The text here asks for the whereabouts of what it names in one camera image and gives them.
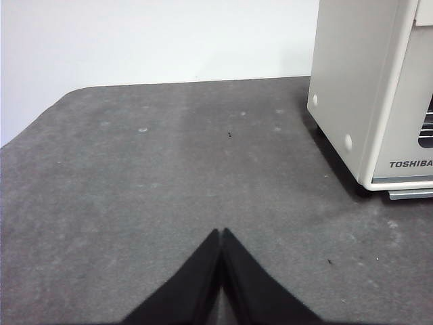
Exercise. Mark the cream Toshiba toaster oven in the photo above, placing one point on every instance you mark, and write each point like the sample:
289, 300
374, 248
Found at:
348, 67

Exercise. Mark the silver crumb tray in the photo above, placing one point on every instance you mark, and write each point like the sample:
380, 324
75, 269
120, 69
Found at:
412, 195

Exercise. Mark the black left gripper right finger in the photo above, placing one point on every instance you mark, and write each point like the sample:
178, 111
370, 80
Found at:
257, 298

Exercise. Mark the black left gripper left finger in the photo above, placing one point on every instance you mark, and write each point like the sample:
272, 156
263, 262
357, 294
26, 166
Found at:
189, 291

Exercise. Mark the glass-windowed oven door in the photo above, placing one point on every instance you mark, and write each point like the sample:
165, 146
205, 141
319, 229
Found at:
406, 135

